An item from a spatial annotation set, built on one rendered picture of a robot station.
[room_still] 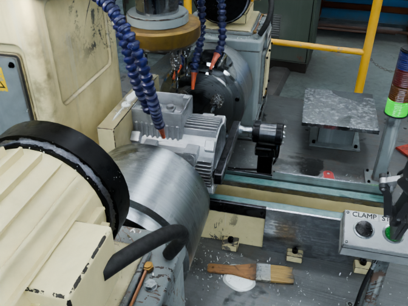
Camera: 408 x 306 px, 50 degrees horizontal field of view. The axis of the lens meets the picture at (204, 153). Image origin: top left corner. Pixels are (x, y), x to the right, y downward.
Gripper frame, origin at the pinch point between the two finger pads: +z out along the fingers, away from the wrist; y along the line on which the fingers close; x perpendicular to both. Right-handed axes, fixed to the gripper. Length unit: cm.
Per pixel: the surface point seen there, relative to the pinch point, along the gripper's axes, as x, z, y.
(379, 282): 4.7, 16.8, -0.5
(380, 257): 3.5, 7.5, 1.3
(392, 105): -48, 26, -6
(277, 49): -265, 215, 44
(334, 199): -19.2, 30.1, 7.4
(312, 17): -275, 185, 16
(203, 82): -43, 19, 46
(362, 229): 0.5, 3.5, 5.3
